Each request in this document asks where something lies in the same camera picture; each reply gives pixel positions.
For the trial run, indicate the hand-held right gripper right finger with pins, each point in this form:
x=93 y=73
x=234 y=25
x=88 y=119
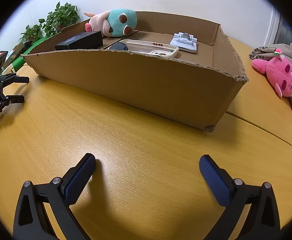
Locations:
x=216 y=182

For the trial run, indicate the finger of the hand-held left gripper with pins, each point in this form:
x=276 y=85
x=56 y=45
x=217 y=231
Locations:
x=15 y=99
x=15 y=78

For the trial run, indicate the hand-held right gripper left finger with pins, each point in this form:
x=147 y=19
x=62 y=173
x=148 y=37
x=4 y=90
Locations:
x=78 y=180

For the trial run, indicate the black sunglasses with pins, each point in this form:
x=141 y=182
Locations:
x=118 y=46

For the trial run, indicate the cardboard box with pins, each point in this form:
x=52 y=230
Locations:
x=146 y=85

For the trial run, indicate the teal and pink plush toy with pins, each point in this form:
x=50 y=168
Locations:
x=118 y=22

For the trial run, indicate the cream phone case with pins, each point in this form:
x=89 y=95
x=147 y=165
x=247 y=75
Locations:
x=146 y=46

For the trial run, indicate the grey folding phone stand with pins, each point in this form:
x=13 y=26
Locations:
x=184 y=42

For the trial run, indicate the wooden desktop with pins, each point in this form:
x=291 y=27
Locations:
x=141 y=160

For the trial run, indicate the green covered side table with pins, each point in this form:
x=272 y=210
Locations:
x=32 y=48

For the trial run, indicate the small green potted plant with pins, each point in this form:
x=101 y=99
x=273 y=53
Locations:
x=32 y=33

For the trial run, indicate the black rectangular box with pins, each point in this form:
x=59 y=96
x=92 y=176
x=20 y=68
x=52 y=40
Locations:
x=82 y=41

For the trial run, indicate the large green potted plant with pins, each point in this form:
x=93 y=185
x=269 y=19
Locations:
x=61 y=16

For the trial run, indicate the grey printed cloth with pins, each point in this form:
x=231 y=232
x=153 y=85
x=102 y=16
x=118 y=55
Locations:
x=290 y=51

